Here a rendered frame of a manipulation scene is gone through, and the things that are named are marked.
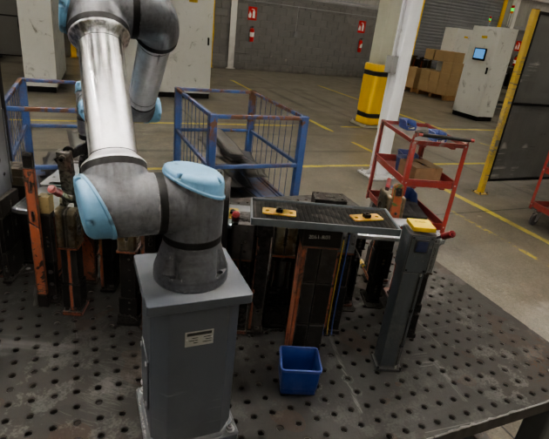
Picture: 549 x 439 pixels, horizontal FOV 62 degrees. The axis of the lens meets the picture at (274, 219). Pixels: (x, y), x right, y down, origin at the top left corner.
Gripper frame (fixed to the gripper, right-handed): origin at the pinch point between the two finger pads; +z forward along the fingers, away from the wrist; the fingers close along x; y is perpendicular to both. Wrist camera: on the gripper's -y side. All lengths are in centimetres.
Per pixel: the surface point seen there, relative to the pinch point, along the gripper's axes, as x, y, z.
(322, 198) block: 14, 79, -1
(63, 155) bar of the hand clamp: -17.7, 0.1, -18.0
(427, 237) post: -37, 96, -12
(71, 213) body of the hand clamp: -19.6, 2.1, -1.9
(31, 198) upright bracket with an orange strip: -16.1, -9.9, -4.1
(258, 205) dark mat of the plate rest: -31, 53, -14
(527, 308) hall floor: 109, 251, 100
